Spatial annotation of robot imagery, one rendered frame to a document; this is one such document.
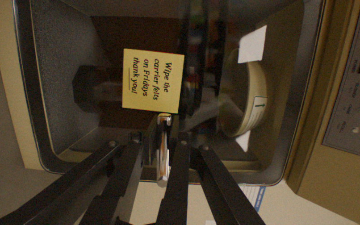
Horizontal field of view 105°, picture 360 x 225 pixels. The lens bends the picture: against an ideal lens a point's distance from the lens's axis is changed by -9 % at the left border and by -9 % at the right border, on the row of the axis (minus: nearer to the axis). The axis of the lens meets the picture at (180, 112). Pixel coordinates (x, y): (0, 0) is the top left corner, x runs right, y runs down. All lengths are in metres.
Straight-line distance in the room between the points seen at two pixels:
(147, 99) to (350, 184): 0.29
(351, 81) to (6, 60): 0.47
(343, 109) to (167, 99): 0.23
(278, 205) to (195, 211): 0.47
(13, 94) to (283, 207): 1.19
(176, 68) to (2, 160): 0.31
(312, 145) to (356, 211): 0.10
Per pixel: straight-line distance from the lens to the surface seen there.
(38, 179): 0.42
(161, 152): 0.18
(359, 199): 0.32
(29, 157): 0.37
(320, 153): 0.29
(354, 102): 0.27
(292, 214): 1.23
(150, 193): 0.92
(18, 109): 0.34
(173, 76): 0.20
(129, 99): 0.22
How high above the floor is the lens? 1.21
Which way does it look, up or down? level
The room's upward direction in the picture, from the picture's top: 93 degrees clockwise
